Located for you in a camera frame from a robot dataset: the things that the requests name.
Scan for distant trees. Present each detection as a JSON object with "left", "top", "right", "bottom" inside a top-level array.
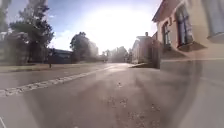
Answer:
[{"left": 101, "top": 45, "right": 133, "bottom": 64}]

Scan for pale building with chimney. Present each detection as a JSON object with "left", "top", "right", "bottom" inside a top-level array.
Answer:
[{"left": 131, "top": 31, "right": 158, "bottom": 66}]

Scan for grey asphalt pavement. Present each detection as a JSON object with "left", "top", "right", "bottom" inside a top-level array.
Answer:
[{"left": 0, "top": 63, "right": 224, "bottom": 128}]

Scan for round dark tree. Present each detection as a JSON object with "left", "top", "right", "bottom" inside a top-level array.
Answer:
[{"left": 69, "top": 31, "right": 92, "bottom": 63}]

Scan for low dark building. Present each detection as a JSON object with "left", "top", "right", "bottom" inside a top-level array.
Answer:
[{"left": 49, "top": 48, "right": 75, "bottom": 65}]

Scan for grey asphalt road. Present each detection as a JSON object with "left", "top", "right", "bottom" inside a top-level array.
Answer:
[{"left": 0, "top": 63, "right": 114, "bottom": 90}]

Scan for pale stone kerb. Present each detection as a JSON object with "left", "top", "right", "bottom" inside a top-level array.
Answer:
[{"left": 0, "top": 65, "right": 116, "bottom": 98}]

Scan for tall dark tree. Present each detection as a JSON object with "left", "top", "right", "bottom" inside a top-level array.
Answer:
[{"left": 9, "top": 0, "right": 56, "bottom": 64}]

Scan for grass verge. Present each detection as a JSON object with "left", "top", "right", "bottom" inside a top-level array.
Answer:
[{"left": 0, "top": 61, "right": 104, "bottom": 74}]

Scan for beige building with dark windows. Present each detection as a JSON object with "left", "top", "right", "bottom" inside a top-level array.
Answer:
[{"left": 151, "top": 0, "right": 224, "bottom": 84}]

